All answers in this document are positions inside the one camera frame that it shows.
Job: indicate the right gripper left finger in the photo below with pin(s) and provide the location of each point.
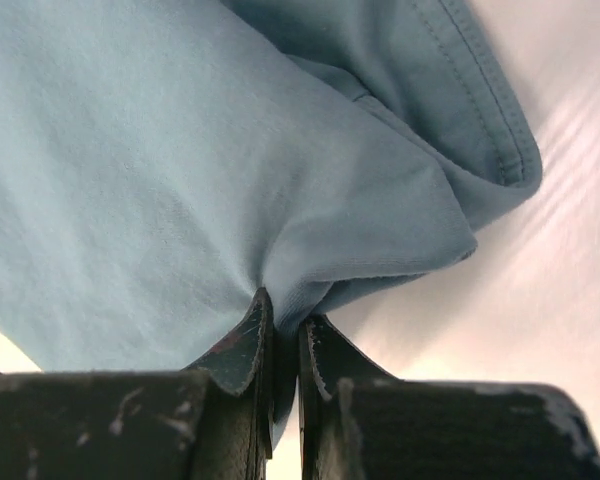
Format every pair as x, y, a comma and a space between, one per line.
210, 420

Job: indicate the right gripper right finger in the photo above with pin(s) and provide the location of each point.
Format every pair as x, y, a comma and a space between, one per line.
360, 422

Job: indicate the grey-blue t shirt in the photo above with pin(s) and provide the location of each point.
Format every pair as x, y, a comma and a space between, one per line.
160, 161

